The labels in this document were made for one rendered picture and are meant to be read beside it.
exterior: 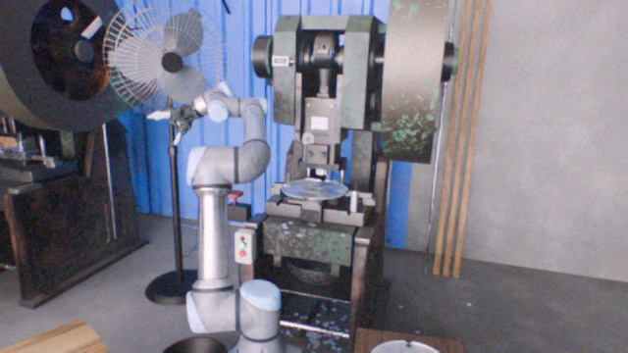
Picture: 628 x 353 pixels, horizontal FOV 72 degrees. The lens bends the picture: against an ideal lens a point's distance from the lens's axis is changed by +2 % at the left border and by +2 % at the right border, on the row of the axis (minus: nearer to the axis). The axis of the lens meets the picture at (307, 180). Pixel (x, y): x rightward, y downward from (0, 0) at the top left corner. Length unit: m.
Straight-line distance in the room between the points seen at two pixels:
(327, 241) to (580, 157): 1.89
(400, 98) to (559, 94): 1.75
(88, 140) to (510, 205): 2.74
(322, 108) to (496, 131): 1.52
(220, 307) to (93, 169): 1.85
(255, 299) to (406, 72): 0.84
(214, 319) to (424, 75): 0.97
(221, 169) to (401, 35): 0.70
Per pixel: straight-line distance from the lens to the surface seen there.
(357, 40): 1.75
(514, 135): 3.07
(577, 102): 3.12
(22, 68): 2.36
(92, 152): 2.93
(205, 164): 1.26
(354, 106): 1.75
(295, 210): 1.89
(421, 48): 1.44
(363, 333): 1.70
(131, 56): 2.26
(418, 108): 1.47
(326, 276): 1.98
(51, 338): 1.88
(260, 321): 1.28
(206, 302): 1.26
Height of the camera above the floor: 1.32
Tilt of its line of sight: 16 degrees down
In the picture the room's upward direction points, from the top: 2 degrees clockwise
